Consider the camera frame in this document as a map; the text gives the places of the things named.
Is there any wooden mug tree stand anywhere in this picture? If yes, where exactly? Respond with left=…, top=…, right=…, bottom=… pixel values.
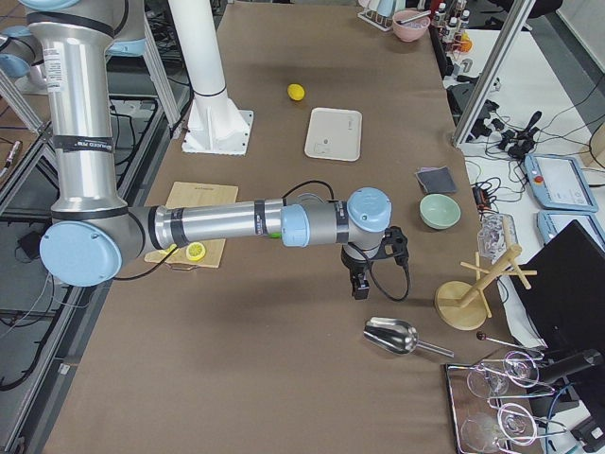
left=435, top=243, right=538, bottom=330

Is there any black glass rack tray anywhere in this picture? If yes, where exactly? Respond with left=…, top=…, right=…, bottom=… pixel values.
left=445, top=364, right=566, bottom=453

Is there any mint green bowl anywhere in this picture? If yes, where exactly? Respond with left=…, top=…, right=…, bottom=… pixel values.
left=420, top=194, right=461, bottom=230

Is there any metal scoop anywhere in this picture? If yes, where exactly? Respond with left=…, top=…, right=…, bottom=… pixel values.
left=363, top=317, right=455, bottom=358

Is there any wooden cutting board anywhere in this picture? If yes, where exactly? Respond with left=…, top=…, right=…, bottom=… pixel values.
left=164, top=182, right=238, bottom=271

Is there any blue teach pendant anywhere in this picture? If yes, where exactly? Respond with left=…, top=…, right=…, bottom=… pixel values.
left=524, top=153, right=598, bottom=213
left=536, top=210, right=601, bottom=245

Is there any wine glass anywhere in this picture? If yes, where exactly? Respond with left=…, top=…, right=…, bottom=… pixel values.
left=502, top=351, right=540, bottom=389
left=467, top=364, right=510, bottom=399
left=497, top=403, right=538, bottom=445

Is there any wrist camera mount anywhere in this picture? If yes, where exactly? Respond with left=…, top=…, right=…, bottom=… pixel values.
left=381, top=226, right=409, bottom=268

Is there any aluminium frame post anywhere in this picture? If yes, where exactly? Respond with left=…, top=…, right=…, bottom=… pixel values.
left=452, top=0, right=536, bottom=148

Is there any clear plastic box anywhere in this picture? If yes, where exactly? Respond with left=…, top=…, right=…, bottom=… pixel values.
left=477, top=214, right=517, bottom=262

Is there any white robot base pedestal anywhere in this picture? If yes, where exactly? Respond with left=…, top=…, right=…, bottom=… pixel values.
left=169, top=0, right=253, bottom=156

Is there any black monitor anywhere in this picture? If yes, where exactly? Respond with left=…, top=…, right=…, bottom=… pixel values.
left=521, top=220, right=604, bottom=352

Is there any white rabbit tray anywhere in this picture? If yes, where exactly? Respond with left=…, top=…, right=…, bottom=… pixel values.
left=304, top=107, right=362, bottom=162

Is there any pink bowl with ice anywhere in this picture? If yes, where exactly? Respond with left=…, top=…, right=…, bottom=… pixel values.
left=392, top=9, right=431, bottom=43

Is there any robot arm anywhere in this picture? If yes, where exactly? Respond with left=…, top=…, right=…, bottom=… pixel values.
left=25, top=1, right=402, bottom=299

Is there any yellow lemon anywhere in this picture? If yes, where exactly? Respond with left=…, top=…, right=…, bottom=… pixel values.
left=286, top=83, right=305, bottom=101

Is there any grey folded cloth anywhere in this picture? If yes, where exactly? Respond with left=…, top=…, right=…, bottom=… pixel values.
left=415, top=166, right=458, bottom=194

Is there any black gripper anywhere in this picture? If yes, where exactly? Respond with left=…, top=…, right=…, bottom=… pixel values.
left=341, top=243, right=384, bottom=299

